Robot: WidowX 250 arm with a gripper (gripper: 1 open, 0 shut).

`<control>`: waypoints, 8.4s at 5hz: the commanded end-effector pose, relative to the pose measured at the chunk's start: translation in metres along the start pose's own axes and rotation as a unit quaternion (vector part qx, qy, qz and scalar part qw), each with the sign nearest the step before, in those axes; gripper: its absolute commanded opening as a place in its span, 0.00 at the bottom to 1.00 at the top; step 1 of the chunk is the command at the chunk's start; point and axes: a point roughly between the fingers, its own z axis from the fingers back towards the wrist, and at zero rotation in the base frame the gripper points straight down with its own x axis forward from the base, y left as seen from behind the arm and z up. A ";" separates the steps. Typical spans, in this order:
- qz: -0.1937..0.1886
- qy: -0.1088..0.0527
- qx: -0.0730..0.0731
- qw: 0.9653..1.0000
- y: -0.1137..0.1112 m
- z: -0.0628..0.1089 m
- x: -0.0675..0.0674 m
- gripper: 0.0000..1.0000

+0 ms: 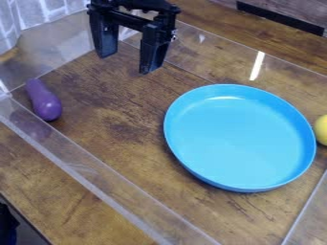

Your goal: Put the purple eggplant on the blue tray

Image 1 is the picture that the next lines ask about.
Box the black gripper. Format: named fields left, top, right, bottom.
left=86, top=0, right=180, bottom=75

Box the purple toy eggplant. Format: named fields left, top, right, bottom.
left=25, top=78, right=62, bottom=122

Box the blue round tray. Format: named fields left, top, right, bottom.
left=162, top=84, right=316, bottom=192

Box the yellow lemon toy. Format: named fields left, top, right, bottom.
left=313, top=115, right=327, bottom=146

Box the dark blue object at corner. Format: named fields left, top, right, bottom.
left=0, top=203, right=18, bottom=245

